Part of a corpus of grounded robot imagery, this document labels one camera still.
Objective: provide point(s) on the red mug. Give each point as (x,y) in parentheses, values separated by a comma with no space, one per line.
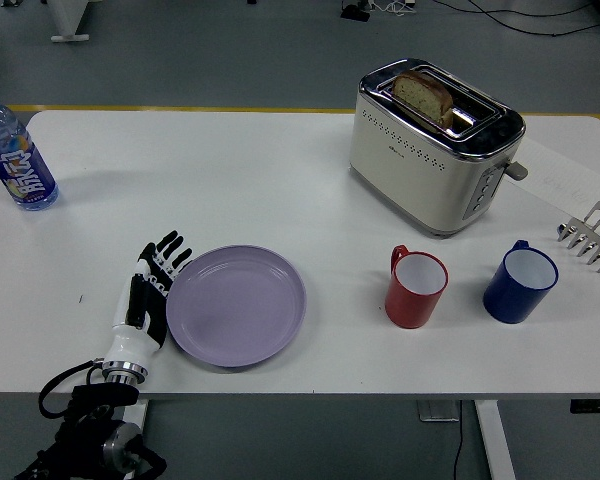
(407,305)

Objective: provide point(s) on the black device on floor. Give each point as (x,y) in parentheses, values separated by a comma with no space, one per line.
(355,13)

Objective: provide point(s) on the blue mug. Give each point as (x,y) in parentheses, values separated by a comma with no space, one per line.
(510,302)

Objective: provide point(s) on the cream and chrome toaster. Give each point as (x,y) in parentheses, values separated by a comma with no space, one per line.
(415,175)

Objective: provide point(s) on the grey box under table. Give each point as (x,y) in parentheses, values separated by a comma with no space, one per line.
(437,411)

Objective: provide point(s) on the silver metal rack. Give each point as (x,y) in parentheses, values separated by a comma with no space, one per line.
(597,240)

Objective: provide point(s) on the white paper sheet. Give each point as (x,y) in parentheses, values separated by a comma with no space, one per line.
(555,170)

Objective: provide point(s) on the brown bread slice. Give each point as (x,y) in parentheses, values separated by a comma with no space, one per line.
(422,97)

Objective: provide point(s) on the purple plastic plate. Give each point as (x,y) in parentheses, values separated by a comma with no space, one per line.
(237,307)

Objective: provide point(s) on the blue labelled drink bottle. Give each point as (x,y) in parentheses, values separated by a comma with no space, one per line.
(22,170)

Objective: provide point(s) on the white furniture foot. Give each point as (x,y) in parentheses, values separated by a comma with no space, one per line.
(67,25)

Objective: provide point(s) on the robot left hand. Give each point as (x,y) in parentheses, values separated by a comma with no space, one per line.
(135,310)

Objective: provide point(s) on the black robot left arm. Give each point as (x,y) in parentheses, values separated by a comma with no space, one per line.
(100,430)

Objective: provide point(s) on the black table control panel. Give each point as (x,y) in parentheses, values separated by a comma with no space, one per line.
(595,406)

